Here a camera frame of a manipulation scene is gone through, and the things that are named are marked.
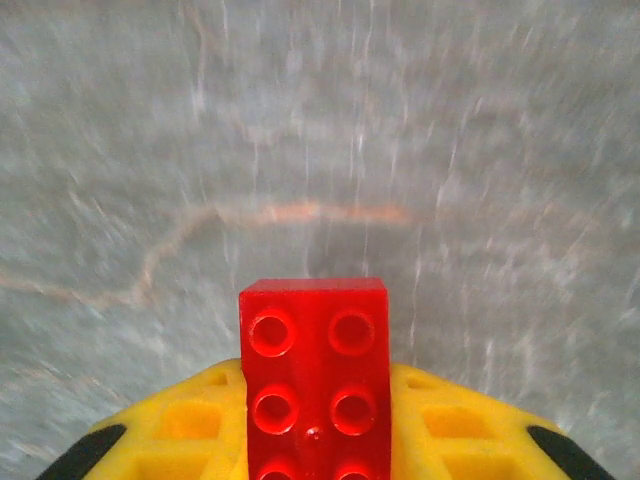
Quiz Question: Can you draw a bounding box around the long red lego brick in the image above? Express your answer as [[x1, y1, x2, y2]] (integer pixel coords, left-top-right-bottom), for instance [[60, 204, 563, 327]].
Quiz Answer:
[[238, 277, 393, 480]]

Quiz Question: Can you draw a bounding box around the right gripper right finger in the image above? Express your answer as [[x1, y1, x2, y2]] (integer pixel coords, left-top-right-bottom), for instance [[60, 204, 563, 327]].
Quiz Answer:
[[389, 362, 617, 480]]

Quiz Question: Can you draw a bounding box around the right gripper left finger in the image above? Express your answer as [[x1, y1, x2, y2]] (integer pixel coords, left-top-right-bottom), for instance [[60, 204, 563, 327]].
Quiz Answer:
[[34, 357, 249, 480]]

